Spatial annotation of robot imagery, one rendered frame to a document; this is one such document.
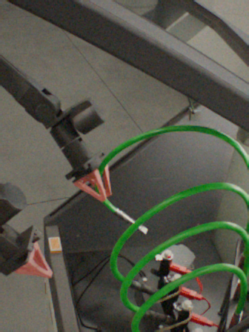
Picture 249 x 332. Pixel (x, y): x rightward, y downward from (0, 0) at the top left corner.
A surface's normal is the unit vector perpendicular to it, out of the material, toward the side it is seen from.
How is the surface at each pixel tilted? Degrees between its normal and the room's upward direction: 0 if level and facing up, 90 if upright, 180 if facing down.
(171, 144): 90
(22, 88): 65
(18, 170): 0
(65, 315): 0
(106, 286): 0
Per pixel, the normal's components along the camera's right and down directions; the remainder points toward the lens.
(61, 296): 0.08, -0.81
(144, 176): 0.22, 0.59
